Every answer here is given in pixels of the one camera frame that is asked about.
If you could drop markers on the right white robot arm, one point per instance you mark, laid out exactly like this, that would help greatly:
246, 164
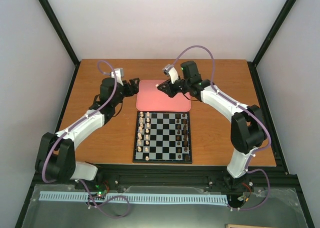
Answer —
247, 132

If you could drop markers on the light blue cable duct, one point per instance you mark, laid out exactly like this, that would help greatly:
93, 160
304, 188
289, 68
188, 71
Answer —
135, 198

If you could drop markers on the clear acrylic sheet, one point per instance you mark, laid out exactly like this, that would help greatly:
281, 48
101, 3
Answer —
266, 207

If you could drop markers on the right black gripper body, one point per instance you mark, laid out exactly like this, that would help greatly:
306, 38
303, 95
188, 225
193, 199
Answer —
186, 83

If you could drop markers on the brown chess pieces back row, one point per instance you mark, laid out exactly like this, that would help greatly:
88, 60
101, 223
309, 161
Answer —
185, 134

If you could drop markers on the pink plastic tray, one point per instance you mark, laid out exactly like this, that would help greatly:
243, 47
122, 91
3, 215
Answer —
149, 98

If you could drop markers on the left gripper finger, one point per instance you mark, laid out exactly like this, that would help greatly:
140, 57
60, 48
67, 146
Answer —
131, 89
134, 83

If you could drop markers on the black aluminium frame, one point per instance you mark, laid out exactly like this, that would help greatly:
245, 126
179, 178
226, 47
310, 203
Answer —
177, 176

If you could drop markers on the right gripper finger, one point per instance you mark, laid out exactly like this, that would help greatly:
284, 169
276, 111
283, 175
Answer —
166, 90
165, 84

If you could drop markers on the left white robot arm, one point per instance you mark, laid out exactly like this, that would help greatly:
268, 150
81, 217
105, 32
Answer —
56, 159

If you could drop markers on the black white chess board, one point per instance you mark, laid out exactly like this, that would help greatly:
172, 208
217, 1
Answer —
162, 138

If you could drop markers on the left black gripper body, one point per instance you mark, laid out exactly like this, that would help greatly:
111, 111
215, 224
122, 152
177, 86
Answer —
128, 93

